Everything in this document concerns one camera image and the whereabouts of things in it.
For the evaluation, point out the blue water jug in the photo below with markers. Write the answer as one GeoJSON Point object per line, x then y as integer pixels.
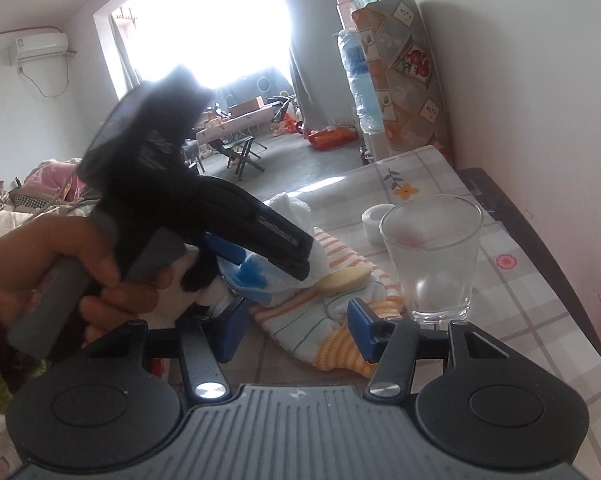
{"type": "Point", "coordinates": [360, 81]}

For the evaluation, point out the plaid floral tablecloth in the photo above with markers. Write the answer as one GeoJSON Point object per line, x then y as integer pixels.
{"type": "Point", "coordinates": [518, 325]}

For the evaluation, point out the pink blanket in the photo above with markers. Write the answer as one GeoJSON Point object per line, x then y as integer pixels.
{"type": "Point", "coordinates": [57, 179]}

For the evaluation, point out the clear drinking glass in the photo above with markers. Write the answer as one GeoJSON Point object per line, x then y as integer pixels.
{"type": "Point", "coordinates": [433, 243]}

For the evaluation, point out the folding stool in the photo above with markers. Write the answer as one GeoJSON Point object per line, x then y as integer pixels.
{"type": "Point", "coordinates": [238, 153]}

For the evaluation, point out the wooden brush handle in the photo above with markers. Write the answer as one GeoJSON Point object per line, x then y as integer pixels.
{"type": "Point", "coordinates": [343, 280]}

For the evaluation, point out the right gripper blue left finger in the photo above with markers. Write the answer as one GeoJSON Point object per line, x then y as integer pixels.
{"type": "Point", "coordinates": [205, 342]}

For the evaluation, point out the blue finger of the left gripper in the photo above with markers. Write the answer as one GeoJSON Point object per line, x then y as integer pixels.
{"type": "Point", "coordinates": [238, 252]}

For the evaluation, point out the small white round container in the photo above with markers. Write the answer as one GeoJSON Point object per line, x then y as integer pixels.
{"type": "Point", "coordinates": [372, 218]}

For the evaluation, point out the person's left hand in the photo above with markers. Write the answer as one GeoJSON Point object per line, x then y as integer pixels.
{"type": "Point", "coordinates": [27, 253]}

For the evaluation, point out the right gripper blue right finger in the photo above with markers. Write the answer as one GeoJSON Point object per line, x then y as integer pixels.
{"type": "Point", "coordinates": [392, 345]}

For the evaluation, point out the white water dispenser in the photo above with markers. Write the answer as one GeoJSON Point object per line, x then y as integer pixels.
{"type": "Point", "coordinates": [377, 144]}

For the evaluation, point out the low white table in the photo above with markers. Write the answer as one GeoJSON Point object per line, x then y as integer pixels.
{"type": "Point", "coordinates": [237, 124]}

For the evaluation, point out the white wall air conditioner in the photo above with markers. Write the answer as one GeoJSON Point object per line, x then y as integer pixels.
{"type": "Point", "coordinates": [33, 47]}

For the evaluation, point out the orange striped white towel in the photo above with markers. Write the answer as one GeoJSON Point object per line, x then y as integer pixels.
{"type": "Point", "coordinates": [311, 325]}

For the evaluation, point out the bed with mattress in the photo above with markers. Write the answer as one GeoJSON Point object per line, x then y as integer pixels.
{"type": "Point", "coordinates": [19, 205]}

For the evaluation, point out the patterned cloth covered cabinet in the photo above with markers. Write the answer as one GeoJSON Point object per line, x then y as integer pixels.
{"type": "Point", "coordinates": [403, 73]}

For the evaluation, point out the black-haired plush doll red dress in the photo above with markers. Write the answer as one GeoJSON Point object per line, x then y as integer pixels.
{"type": "Point", "coordinates": [195, 284]}

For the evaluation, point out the red orange bag on floor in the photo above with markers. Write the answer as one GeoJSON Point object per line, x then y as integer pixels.
{"type": "Point", "coordinates": [331, 137]}

